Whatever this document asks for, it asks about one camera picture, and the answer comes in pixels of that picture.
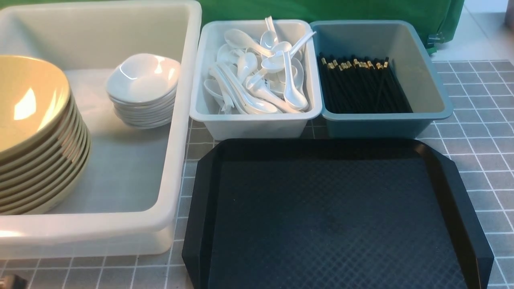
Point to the white square sauce dish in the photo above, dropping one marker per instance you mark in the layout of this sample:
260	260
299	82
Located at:
143	78

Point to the yellow noodle bowl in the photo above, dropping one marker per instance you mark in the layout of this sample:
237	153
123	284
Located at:
34	94

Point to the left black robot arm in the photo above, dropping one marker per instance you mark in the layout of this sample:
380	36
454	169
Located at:
13	282

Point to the white spoon bin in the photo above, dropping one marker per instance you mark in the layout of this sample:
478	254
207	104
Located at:
225	126

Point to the pile of white spoons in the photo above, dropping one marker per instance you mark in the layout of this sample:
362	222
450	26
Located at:
258	77

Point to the black serving tray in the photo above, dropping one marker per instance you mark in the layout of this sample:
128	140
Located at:
332	214

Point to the pile of black chopsticks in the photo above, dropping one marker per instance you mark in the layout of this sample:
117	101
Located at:
361	85

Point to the stack of white dishes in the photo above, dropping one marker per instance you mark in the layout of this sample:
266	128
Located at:
146	116

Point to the blue-grey chopstick bin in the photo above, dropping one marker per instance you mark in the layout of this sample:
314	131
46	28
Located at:
411	64

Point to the large white plastic tub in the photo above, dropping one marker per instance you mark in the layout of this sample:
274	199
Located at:
126	200

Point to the stack of yellow bowls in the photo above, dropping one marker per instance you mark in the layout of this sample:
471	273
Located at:
39	171

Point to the green cloth backdrop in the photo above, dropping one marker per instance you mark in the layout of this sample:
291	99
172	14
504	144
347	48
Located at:
435	21

